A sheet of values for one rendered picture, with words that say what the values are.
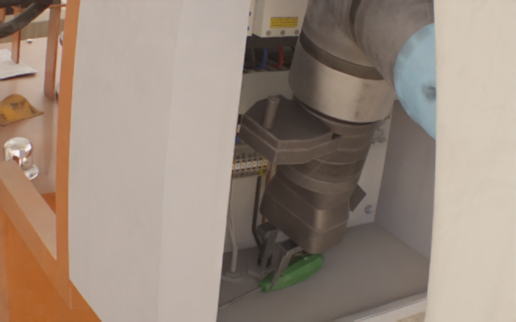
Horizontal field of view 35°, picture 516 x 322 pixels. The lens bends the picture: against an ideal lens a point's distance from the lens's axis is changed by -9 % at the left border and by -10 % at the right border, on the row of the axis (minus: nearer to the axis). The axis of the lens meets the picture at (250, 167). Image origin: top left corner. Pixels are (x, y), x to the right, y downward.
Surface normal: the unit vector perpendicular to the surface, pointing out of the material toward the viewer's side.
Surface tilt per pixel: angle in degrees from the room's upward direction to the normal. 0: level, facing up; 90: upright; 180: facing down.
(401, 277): 0
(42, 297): 90
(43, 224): 0
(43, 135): 0
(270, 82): 90
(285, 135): 14
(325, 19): 94
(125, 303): 90
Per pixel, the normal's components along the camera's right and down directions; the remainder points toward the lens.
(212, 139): 0.52, 0.38
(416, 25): -0.62, -0.45
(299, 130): 0.21, -0.80
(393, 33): -0.86, -0.15
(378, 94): 0.49, 0.58
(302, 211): -0.70, 0.22
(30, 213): 0.11, -0.92
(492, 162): -0.84, 0.18
